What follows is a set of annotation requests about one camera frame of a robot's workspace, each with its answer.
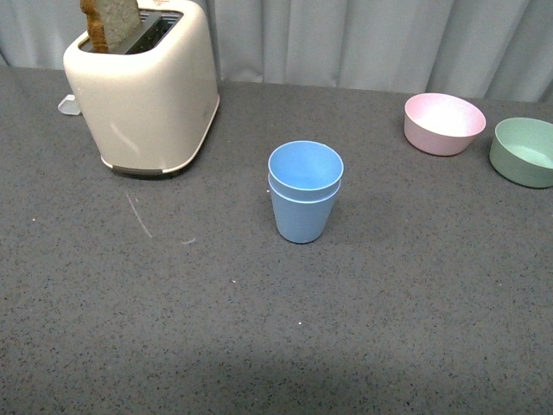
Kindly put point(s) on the blue plastic cup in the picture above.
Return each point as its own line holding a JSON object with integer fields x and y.
{"x": 300, "y": 221}
{"x": 305, "y": 170}

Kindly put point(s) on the cream white toaster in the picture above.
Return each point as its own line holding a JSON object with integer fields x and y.
{"x": 149, "y": 108}

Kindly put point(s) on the pink plastic bowl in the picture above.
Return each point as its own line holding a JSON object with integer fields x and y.
{"x": 441, "y": 124}

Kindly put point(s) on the white power plug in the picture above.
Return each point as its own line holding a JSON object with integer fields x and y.
{"x": 69, "y": 106}

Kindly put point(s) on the toasted bread slice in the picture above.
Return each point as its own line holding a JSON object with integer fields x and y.
{"x": 110, "y": 22}

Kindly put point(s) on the green plastic bowl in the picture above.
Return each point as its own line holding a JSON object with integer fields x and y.
{"x": 521, "y": 151}

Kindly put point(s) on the grey curtain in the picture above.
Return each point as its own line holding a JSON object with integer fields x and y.
{"x": 476, "y": 49}

